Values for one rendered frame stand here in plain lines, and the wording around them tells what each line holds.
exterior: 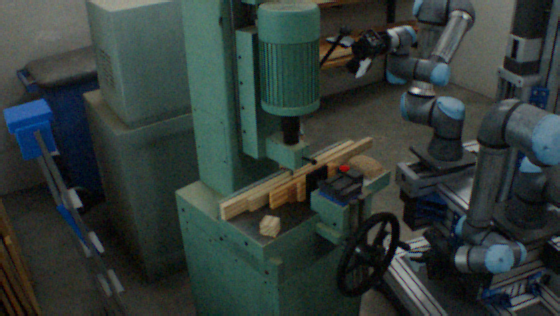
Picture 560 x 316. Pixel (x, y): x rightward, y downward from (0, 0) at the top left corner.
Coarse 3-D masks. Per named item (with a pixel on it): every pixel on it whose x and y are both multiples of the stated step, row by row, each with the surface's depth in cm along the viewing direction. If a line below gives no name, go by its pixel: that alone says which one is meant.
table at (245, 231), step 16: (384, 176) 173; (288, 208) 156; (304, 208) 156; (224, 224) 153; (240, 224) 150; (256, 224) 149; (288, 224) 149; (304, 224) 150; (320, 224) 154; (240, 240) 149; (256, 240) 143; (272, 240) 143; (288, 240) 147; (336, 240) 148; (256, 256) 145; (272, 256) 145
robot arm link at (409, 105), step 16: (416, 0) 185; (432, 0) 181; (448, 0) 178; (416, 16) 189; (432, 16) 183; (432, 32) 186; (432, 48) 188; (416, 96) 194; (432, 96) 194; (416, 112) 196
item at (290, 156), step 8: (272, 136) 162; (280, 136) 162; (272, 144) 160; (280, 144) 157; (296, 144) 157; (304, 144) 157; (272, 152) 162; (280, 152) 158; (288, 152) 155; (296, 152) 154; (304, 152) 156; (280, 160) 160; (288, 160) 157; (296, 160) 155; (304, 160) 158; (296, 168) 156
